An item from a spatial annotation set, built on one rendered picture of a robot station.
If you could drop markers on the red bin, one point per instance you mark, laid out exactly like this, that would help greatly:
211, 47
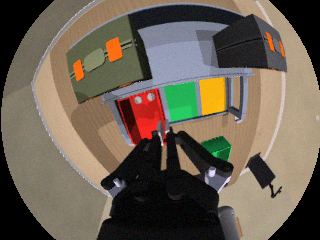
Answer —
141, 119

